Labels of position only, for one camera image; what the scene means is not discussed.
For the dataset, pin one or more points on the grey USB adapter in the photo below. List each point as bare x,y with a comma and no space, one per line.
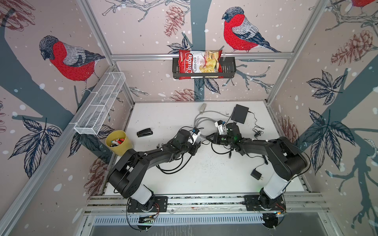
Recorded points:
202,108

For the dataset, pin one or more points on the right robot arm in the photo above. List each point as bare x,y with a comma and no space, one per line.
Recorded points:
286,161

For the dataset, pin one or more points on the yellow cup with markers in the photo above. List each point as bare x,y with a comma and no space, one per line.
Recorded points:
118,142

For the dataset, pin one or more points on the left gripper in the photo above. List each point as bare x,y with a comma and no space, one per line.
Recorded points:
195,147

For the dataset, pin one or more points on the red chips bag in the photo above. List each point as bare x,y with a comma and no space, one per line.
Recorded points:
199,62

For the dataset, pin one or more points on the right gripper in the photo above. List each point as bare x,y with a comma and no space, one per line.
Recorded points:
215,139

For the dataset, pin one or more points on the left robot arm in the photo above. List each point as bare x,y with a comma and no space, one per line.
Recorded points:
127,174

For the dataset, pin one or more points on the black wire wall basket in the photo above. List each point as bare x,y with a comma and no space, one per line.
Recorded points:
227,64

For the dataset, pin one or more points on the black stapler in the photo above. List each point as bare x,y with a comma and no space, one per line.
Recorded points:
145,132

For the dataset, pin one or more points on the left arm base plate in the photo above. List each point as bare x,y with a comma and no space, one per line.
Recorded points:
154,205

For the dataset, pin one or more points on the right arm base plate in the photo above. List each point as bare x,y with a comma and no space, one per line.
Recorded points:
264,203

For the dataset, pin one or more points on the right black power adapter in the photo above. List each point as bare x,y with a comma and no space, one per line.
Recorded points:
256,174

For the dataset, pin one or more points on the white mesh wall shelf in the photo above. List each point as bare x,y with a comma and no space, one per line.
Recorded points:
97,111

